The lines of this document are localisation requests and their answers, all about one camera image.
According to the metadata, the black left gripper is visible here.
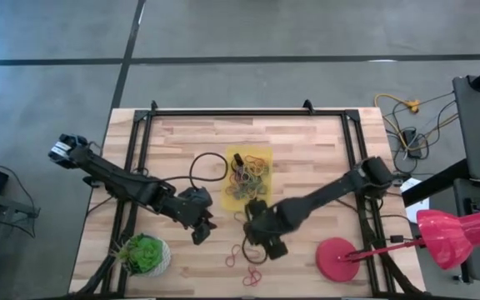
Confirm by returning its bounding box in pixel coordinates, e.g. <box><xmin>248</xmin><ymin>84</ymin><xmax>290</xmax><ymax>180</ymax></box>
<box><xmin>177</xmin><ymin>187</ymin><xmax>218</xmax><ymax>246</ymax></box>

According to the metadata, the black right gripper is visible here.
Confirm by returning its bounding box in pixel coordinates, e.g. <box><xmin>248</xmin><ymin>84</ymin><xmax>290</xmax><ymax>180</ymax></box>
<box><xmin>242</xmin><ymin>198</ymin><xmax>293</xmax><ymax>262</ymax></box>

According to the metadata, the red rubber band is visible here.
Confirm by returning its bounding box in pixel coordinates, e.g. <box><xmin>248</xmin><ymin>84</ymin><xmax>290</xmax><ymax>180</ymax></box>
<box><xmin>225</xmin><ymin>243</ymin><xmax>244</xmax><ymax>268</ymax></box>
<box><xmin>242</xmin><ymin>265</ymin><xmax>263</xmax><ymax>288</ymax></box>
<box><xmin>227</xmin><ymin>172</ymin><xmax>250</xmax><ymax>189</ymax></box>

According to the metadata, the yellow rubber band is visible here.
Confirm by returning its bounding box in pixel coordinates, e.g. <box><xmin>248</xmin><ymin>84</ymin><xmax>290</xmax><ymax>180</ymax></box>
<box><xmin>243</xmin><ymin>154</ymin><xmax>271</xmax><ymax>178</ymax></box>

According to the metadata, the yellow translucent plastic bin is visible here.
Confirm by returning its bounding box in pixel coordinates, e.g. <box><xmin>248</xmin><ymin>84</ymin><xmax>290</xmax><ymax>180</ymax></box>
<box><xmin>220</xmin><ymin>144</ymin><xmax>274</xmax><ymax>213</ymax></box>

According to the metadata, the red desk lamp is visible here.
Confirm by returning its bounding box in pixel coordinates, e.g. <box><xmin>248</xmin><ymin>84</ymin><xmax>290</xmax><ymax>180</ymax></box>
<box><xmin>315</xmin><ymin>209</ymin><xmax>480</xmax><ymax>283</ymax></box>

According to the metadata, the succulent in white patterned pot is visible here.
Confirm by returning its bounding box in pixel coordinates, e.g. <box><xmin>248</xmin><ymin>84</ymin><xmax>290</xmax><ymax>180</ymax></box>
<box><xmin>110</xmin><ymin>232</ymin><xmax>173</xmax><ymax>278</ymax></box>

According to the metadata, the white paper sheet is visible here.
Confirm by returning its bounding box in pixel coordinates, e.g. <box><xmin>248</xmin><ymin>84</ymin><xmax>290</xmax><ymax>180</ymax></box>
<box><xmin>400</xmin><ymin>177</ymin><xmax>431</xmax><ymax>224</ymax></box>

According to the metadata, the black power strip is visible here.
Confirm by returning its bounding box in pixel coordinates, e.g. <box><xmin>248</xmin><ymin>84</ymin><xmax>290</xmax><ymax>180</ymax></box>
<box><xmin>402</xmin><ymin>127</ymin><xmax>423</xmax><ymax>159</ymax></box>

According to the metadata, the black equipment case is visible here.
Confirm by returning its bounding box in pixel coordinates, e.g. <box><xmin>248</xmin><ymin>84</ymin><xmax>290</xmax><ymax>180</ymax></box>
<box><xmin>452</xmin><ymin>177</ymin><xmax>480</xmax><ymax>285</ymax></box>

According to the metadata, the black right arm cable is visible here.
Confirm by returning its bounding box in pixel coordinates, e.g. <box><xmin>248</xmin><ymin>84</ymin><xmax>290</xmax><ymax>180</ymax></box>
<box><xmin>241</xmin><ymin>235</ymin><xmax>269</xmax><ymax>266</ymax></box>

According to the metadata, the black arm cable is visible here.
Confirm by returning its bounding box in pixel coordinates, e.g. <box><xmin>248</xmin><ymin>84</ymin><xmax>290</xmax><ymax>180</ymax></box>
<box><xmin>241</xmin><ymin>235</ymin><xmax>269</xmax><ymax>266</ymax></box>
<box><xmin>158</xmin><ymin>152</ymin><xmax>229</xmax><ymax>191</ymax></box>

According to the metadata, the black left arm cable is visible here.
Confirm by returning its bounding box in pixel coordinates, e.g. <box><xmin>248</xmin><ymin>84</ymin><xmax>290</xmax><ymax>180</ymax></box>
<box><xmin>158</xmin><ymin>152</ymin><xmax>229</xmax><ymax>191</ymax></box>

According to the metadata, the black metal table frame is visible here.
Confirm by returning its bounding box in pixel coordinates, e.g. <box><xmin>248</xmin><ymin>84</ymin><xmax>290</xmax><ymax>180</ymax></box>
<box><xmin>72</xmin><ymin>98</ymin><xmax>427</xmax><ymax>300</ymax></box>

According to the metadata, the yellow extension cord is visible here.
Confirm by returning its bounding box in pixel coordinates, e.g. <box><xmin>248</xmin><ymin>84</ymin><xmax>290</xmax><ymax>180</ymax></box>
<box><xmin>373</xmin><ymin>93</ymin><xmax>423</xmax><ymax>151</ymax></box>

